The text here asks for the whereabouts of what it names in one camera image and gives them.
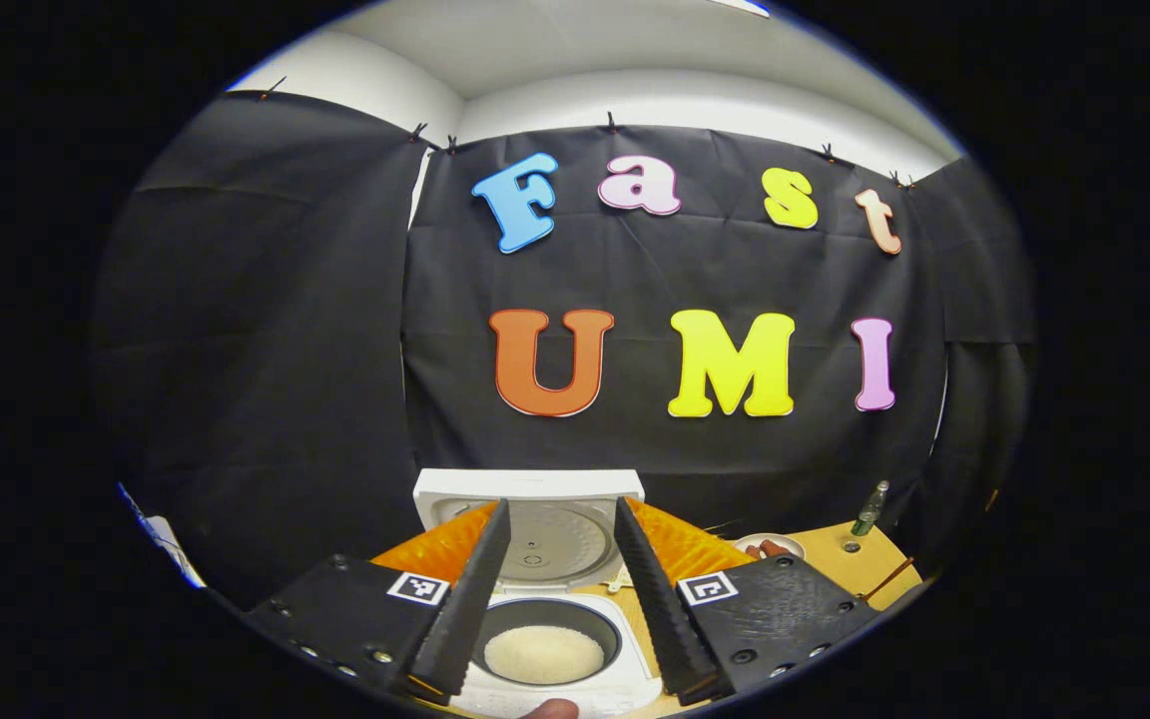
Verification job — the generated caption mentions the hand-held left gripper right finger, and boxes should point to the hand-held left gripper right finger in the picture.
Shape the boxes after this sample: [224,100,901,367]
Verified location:
[613,495,883,706]

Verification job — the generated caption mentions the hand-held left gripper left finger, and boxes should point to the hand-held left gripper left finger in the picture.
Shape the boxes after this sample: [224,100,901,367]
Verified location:
[244,497,513,700]

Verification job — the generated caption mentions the white rice heap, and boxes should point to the white rice heap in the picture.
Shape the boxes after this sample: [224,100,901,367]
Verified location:
[483,625,606,686]

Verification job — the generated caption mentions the white rice cooker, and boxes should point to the white rice cooker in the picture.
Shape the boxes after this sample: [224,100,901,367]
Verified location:
[412,469,663,719]

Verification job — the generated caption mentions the small white plate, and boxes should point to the small white plate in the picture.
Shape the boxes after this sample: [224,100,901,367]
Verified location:
[735,532,806,560]

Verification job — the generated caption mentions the green glass bottle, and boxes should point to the green glass bottle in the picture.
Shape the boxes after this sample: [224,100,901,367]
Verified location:
[853,480,890,537]

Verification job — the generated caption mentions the white device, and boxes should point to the white device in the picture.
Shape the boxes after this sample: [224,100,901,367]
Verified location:
[141,514,207,590]

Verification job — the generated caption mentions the black backdrop cloth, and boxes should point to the black backdrop cloth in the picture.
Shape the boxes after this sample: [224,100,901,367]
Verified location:
[91,90,1035,610]

